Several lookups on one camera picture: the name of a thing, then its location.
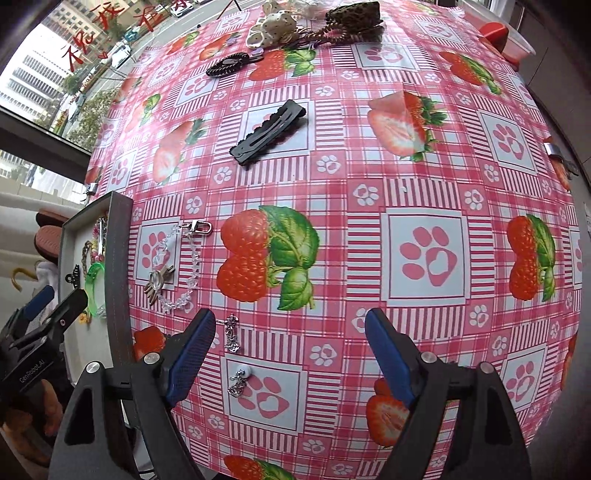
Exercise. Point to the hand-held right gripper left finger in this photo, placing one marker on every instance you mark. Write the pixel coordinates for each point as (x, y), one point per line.
(191, 355)

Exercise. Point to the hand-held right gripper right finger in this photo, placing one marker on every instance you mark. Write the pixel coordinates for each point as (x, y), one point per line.
(388, 355)

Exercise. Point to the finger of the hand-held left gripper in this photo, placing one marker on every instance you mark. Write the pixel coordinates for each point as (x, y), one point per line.
(60, 316)
(37, 301)

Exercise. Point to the green translucent bangle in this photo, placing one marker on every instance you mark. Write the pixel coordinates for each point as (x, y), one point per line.
(94, 304)

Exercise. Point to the small black claw clip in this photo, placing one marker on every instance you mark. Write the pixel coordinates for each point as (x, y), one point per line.
(74, 276)

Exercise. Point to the grey shallow box tray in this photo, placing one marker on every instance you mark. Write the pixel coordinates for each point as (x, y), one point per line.
(122, 277)

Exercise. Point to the person's left hand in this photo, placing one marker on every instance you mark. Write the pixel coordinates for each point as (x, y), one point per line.
(46, 408)

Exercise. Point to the white cloth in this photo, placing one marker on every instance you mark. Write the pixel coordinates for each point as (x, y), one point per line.
(46, 272)

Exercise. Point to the silver dangle earring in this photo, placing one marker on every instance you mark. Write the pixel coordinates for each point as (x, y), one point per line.
(232, 339)

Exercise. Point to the silver earring with pearl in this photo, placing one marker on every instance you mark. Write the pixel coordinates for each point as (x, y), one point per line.
(238, 385)

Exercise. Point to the brown slipper with ribbed sole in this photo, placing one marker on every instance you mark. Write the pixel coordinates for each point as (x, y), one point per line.
(48, 242)

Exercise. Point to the metal binder clip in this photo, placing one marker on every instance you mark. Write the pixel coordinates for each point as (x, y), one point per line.
(551, 148)
(92, 187)

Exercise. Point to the pink strawberry print tablecloth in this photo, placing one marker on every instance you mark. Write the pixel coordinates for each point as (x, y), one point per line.
(351, 152)

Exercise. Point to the black scalloped hair clip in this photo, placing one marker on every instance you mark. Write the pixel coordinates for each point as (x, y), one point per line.
(268, 134)

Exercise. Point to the small purple clip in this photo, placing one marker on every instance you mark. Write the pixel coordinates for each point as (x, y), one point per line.
(231, 41)

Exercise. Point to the white plastic basin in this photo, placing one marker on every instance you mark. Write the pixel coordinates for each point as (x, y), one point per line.
(517, 48)

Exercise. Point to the dark claw hair clip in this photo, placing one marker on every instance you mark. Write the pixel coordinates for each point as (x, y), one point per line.
(355, 16)

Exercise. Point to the white polka dot scrunchie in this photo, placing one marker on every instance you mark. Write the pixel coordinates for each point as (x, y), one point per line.
(272, 23)

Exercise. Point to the red stool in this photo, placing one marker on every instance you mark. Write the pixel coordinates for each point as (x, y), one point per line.
(494, 30)

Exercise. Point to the white sheer scrunchie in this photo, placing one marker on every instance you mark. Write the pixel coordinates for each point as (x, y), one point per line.
(316, 5)

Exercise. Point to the black window frame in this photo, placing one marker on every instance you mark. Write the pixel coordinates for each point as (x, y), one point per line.
(37, 134)

